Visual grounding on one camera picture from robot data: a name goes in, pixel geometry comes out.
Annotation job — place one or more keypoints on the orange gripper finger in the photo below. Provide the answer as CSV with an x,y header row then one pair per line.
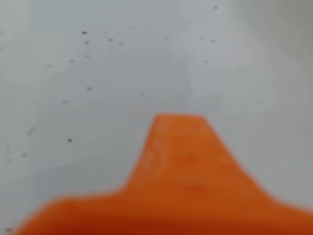
x,y
73,215
185,176

